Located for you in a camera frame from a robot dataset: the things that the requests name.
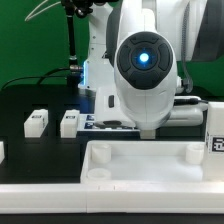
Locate white desk top tray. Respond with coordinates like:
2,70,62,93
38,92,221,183
79,139,224,185

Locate marker tag base plate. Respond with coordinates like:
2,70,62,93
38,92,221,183
78,114,138,132

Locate white thin cables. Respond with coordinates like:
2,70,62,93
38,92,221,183
24,0,62,23

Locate white left obstacle block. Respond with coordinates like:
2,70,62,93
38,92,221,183
0,141,5,164

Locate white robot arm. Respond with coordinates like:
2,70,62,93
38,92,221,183
82,0,224,130

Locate black cable hose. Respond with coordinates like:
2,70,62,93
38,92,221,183
61,0,85,73

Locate black table cable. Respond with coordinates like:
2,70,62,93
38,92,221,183
1,67,81,91

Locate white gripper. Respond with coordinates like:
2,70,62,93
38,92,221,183
94,85,204,132

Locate white front obstacle bar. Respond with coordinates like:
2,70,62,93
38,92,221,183
0,182,224,214

